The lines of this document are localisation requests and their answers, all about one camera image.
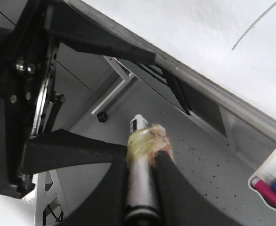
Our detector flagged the white plastic marker tray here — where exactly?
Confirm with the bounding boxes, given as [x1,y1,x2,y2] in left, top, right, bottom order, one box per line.
[247,147,276,212]

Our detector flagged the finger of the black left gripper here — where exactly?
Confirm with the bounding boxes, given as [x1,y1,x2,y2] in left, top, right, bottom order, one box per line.
[44,2,156,64]

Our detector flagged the pink marker in tray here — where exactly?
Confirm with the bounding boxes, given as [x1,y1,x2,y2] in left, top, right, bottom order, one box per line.
[251,178,276,208]

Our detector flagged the taped black whiteboard marker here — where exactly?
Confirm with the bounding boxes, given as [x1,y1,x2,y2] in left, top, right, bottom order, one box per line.
[124,114,173,226]

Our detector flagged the black caster wheel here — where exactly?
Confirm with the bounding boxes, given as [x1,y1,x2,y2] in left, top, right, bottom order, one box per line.
[97,112,108,123]

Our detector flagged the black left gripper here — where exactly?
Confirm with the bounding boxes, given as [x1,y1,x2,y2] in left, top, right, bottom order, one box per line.
[0,0,127,199]

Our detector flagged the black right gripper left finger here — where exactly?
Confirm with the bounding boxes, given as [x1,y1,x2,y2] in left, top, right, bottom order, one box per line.
[58,156,127,226]

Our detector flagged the large white whiteboard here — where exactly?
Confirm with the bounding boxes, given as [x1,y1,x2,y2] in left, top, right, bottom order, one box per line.
[70,0,276,142]

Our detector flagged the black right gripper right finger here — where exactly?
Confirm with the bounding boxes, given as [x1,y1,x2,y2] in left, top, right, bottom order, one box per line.
[154,151,240,226]

